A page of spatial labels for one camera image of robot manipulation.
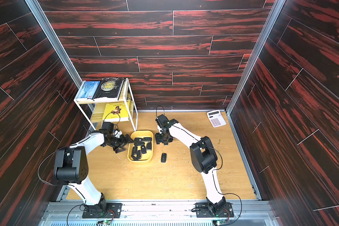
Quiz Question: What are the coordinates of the yellow storage box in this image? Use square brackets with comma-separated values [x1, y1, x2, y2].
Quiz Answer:
[128, 131, 153, 164]

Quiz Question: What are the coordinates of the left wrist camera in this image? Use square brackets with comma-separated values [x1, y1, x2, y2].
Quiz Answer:
[112, 130, 122, 138]

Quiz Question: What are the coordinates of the black book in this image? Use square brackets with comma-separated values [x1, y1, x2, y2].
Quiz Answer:
[93, 78, 124, 101]

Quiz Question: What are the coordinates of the aluminium left corner post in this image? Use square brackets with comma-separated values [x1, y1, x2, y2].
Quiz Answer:
[25, 0, 82, 88]

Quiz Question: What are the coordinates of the blue book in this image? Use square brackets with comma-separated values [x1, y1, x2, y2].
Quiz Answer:
[77, 81, 100, 100]

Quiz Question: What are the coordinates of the white calculator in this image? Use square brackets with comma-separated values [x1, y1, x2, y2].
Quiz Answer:
[207, 110, 227, 128]

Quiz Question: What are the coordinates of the white wire shelf rack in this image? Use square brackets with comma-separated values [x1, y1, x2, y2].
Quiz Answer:
[73, 78, 138, 131]

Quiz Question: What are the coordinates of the yellow book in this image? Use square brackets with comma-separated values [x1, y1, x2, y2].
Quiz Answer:
[90, 100, 134, 123]

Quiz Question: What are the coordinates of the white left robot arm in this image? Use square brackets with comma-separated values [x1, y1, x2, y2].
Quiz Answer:
[54, 122, 134, 215]

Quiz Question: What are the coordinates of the aluminium corner post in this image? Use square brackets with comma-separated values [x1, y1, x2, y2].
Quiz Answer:
[25, 0, 82, 88]
[226, 0, 286, 118]

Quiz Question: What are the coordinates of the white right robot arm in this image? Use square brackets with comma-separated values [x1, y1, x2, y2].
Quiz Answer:
[155, 114, 226, 216]

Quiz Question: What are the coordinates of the silver-edged car key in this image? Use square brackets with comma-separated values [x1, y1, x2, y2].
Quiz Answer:
[131, 150, 142, 161]

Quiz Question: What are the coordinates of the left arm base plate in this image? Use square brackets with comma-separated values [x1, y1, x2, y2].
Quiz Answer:
[82, 203, 122, 219]

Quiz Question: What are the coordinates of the black VW car key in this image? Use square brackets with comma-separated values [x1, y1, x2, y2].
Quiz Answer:
[140, 145, 147, 154]

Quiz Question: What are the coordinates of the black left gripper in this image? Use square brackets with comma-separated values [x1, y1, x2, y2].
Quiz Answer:
[106, 133, 135, 153]

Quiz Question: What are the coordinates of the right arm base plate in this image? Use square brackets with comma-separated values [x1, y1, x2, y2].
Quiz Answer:
[191, 202, 234, 218]

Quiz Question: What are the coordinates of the aluminium right corner post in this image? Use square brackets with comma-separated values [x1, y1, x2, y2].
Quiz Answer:
[226, 0, 286, 118]

